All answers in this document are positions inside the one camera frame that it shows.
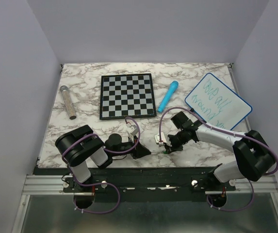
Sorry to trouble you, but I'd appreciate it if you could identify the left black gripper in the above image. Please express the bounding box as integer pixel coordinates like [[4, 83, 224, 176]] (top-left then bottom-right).
[[112, 135, 151, 159]]

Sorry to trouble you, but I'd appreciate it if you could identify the blue framed whiteboard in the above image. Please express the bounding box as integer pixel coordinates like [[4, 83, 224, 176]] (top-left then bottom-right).
[[185, 73, 252, 130]]

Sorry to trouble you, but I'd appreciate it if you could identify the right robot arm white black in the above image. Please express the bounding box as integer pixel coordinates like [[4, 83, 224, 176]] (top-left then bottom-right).
[[165, 112, 278, 190]]

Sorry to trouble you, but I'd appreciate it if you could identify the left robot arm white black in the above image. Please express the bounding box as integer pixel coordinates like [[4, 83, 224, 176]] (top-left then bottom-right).
[[55, 122, 151, 192]]

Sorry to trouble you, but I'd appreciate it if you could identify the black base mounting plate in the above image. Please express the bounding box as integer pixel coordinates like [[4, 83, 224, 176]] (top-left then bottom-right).
[[33, 164, 236, 212]]

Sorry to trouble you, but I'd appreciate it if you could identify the black white chessboard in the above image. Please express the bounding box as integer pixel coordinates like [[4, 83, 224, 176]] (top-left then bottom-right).
[[99, 73, 157, 120]]

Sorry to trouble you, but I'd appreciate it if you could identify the light blue cylinder tube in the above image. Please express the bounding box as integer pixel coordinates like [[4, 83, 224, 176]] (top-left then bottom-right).
[[157, 81, 179, 113]]

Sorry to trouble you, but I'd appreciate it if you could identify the glitter filled clear tube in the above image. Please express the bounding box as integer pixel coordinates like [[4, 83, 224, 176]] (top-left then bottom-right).
[[60, 85, 77, 120]]

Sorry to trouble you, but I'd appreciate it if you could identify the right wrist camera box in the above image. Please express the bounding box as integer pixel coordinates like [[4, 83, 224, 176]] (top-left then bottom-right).
[[154, 132, 171, 147]]

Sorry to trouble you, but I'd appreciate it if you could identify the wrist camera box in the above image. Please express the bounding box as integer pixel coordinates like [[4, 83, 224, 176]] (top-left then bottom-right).
[[126, 123, 139, 142], [154, 132, 171, 147]]

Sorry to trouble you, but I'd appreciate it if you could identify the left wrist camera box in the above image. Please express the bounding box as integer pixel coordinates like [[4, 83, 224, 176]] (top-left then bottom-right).
[[126, 123, 139, 142]]

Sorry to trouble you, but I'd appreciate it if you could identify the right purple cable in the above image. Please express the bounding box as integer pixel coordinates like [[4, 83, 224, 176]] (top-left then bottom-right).
[[158, 107, 278, 212]]

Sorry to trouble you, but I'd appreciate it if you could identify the aluminium rail frame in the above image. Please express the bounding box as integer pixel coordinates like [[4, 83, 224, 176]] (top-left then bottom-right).
[[10, 63, 278, 233]]

